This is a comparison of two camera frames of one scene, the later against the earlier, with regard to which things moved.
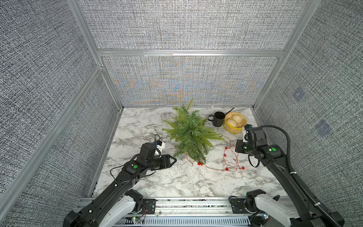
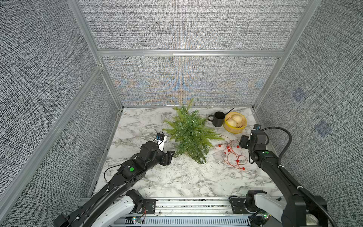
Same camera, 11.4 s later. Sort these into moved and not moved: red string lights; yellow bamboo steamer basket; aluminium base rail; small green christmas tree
Moved: red string lights
Not moved: yellow bamboo steamer basket; small green christmas tree; aluminium base rail
